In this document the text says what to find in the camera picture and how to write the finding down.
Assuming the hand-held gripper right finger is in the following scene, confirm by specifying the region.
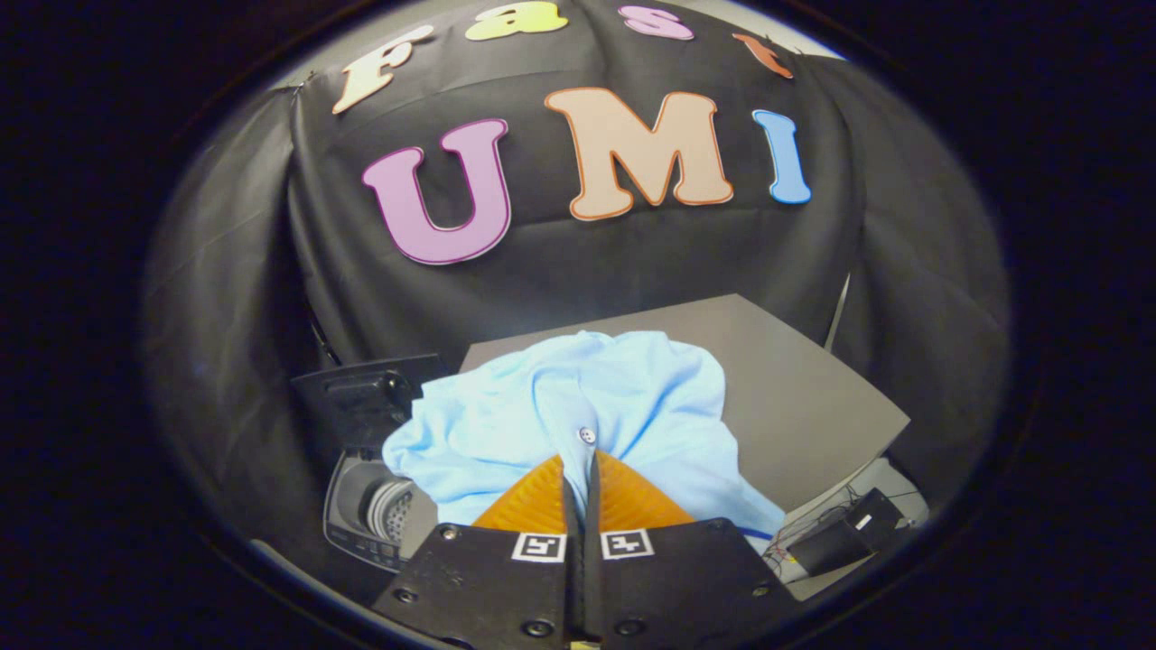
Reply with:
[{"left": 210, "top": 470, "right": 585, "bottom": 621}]
[{"left": 583, "top": 449, "right": 800, "bottom": 650}]

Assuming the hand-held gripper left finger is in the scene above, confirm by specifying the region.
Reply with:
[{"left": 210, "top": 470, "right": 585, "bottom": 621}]
[{"left": 372, "top": 454, "right": 583, "bottom": 650}]

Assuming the light blue shirt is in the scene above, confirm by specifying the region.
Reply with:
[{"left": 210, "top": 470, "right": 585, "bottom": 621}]
[{"left": 382, "top": 330, "right": 787, "bottom": 553}]

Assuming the black adapter box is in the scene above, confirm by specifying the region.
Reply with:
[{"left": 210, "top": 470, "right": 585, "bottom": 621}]
[{"left": 786, "top": 487, "right": 909, "bottom": 579}]

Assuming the beige cabinet with grey top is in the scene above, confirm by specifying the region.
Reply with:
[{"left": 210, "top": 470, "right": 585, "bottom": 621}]
[{"left": 459, "top": 293, "right": 911, "bottom": 515}]

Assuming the black backdrop cloth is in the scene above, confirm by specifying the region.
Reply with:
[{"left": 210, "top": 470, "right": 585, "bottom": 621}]
[{"left": 140, "top": 0, "right": 1011, "bottom": 543}]

